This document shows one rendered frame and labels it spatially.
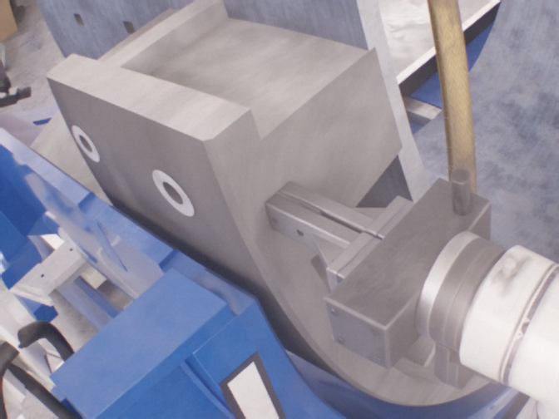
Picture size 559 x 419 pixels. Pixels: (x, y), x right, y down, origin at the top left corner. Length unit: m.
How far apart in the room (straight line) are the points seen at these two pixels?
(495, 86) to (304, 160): 1.70
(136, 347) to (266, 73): 0.24
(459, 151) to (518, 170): 1.10
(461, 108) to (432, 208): 0.35
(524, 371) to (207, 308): 0.27
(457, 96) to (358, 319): 0.43
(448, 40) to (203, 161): 0.39
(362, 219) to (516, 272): 0.14
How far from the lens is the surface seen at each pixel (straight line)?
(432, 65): 3.59
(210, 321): 0.54
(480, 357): 0.42
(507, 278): 0.42
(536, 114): 2.12
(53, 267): 2.70
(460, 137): 0.81
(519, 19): 2.40
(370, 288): 0.44
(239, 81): 0.58
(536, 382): 0.41
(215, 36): 0.66
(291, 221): 0.52
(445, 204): 0.49
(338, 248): 0.49
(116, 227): 0.68
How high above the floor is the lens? 2.51
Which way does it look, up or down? 40 degrees down
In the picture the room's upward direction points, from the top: 15 degrees counter-clockwise
